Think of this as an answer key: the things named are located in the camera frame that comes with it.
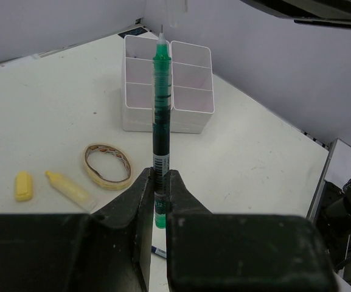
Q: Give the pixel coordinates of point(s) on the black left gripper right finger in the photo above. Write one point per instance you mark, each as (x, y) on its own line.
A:
(240, 252)

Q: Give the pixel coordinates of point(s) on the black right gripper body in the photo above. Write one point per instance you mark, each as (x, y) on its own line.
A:
(323, 13)

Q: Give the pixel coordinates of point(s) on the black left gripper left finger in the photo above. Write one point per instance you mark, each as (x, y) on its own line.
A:
(109, 250)

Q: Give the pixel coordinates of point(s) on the clear pen cap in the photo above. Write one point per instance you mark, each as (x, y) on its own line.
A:
(175, 11)

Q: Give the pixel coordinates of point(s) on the green pen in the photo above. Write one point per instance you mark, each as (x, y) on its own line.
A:
(162, 106)

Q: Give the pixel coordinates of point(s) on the blue pen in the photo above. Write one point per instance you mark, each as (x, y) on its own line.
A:
(159, 252)

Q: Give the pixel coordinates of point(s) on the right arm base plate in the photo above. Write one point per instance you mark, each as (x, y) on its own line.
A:
(330, 212)

